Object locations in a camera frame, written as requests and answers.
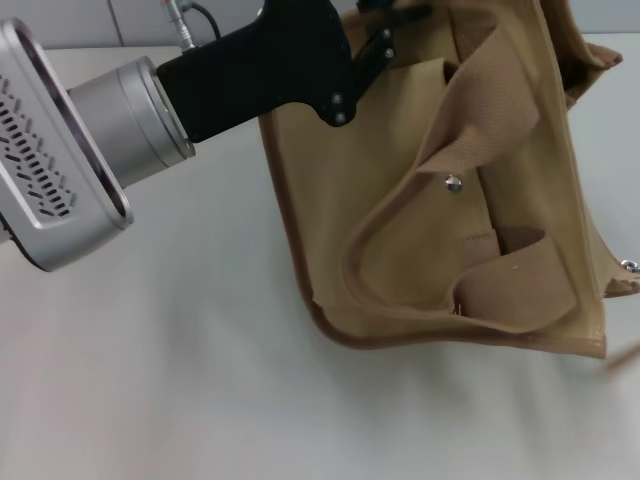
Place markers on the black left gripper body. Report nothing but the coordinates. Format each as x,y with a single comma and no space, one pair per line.
260,70

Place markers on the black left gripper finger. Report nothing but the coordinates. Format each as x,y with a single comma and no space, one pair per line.
375,4
375,60

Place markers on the khaki canvas food bag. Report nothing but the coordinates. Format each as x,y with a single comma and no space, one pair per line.
500,250

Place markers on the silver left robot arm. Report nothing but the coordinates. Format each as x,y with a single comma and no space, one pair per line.
125,125

